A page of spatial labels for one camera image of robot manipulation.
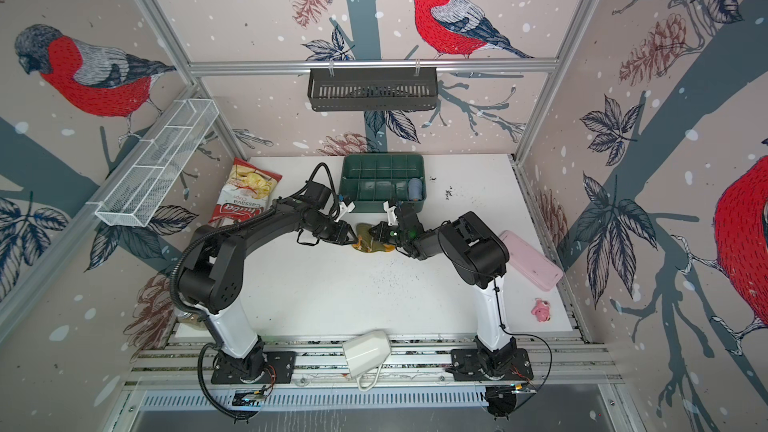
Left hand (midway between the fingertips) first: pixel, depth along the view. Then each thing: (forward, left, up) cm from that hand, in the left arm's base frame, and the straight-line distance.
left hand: (351, 239), depth 89 cm
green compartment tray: (+26, -5, -2) cm, 26 cm away
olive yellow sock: (0, -4, -3) cm, 5 cm away
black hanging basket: (+50, -6, +20) cm, 54 cm away
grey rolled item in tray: (+20, -21, -1) cm, 29 cm away
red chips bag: (+19, +39, -2) cm, 44 cm away
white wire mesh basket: (+11, +51, +23) cm, 57 cm away
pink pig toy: (-20, -54, -6) cm, 58 cm away
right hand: (+5, -5, -7) cm, 10 cm away
